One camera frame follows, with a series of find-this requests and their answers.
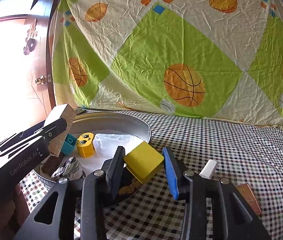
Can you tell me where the dark pouch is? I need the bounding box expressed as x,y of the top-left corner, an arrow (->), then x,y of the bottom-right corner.
50,157 -> 83,181

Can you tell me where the yellow car toy block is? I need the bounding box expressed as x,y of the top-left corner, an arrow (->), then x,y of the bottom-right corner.
76,132 -> 95,158

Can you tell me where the clear plastic case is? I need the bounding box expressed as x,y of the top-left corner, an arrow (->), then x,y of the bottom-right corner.
93,133 -> 143,159

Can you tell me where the teal bear toy block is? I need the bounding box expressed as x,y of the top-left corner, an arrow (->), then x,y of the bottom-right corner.
61,134 -> 77,155

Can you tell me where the yellow toy cube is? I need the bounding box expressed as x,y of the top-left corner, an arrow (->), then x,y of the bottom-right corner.
124,142 -> 164,184

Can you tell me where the white cork rectangular box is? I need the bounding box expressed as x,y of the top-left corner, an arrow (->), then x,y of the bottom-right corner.
43,104 -> 76,157

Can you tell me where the brown wooden brush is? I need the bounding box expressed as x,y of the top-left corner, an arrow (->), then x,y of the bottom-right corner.
41,153 -> 64,176

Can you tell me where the rose gold lighter case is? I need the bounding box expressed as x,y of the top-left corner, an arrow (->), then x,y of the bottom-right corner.
236,183 -> 261,215

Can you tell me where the white usb charger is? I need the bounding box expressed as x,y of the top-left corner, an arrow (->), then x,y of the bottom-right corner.
199,159 -> 218,180

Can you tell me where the black round cookie tin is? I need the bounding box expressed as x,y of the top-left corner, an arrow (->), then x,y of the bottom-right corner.
32,111 -> 153,208

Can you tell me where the checkered tablecloth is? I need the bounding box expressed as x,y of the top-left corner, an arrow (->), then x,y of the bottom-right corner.
18,108 -> 283,240

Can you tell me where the brass door knob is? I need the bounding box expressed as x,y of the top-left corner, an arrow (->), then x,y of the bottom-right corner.
35,75 -> 46,85

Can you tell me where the brown wooden door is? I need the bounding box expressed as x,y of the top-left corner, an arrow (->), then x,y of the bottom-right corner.
0,0 -> 58,129

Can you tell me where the green basketball pattern sheet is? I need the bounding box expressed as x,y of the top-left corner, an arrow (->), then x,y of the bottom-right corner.
49,0 -> 283,128

